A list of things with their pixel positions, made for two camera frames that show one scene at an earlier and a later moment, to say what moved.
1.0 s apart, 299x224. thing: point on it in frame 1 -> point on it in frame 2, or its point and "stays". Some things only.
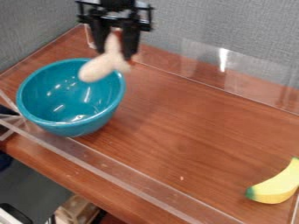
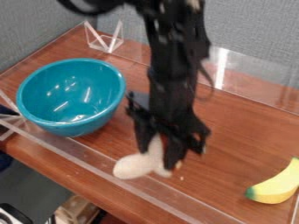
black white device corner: [12, 216] stays
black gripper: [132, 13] -> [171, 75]
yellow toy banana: [277, 189] stays
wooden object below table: [76, 212] stays
